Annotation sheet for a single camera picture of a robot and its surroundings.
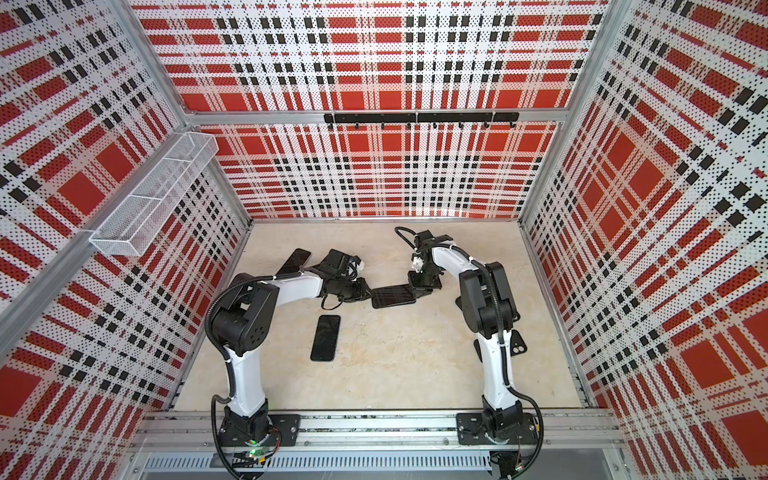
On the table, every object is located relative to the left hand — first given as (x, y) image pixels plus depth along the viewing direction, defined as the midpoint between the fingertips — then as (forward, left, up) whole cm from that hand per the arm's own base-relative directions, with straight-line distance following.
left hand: (372, 298), depth 97 cm
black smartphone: (+18, +30, -3) cm, 35 cm away
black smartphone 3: (-13, +14, -1) cm, 19 cm away
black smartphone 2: (-2, -7, +4) cm, 8 cm away
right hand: (0, -15, +2) cm, 15 cm away
